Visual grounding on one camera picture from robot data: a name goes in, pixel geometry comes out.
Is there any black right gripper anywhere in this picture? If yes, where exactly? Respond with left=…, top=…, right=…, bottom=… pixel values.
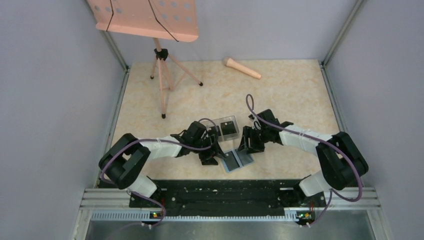
left=238, top=125, right=270, bottom=155

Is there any pink microphone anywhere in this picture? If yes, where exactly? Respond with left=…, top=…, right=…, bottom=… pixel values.
left=222, top=57, right=262, bottom=80

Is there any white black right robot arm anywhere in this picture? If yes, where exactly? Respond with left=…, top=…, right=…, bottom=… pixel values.
left=237, top=109, right=369, bottom=206

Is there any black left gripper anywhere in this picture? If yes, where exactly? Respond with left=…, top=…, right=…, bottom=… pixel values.
left=191, top=133, right=227, bottom=165

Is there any beige leather card holder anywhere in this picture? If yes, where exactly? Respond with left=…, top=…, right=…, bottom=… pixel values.
left=221, top=149, right=255, bottom=174

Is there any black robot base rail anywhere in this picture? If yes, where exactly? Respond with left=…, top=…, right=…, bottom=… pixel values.
left=124, top=179, right=327, bottom=217

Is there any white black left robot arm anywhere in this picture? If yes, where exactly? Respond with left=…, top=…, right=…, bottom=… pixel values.
left=98, top=120, right=225, bottom=208

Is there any pink music stand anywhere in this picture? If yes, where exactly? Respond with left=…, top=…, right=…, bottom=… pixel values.
left=87, top=0, right=203, bottom=119

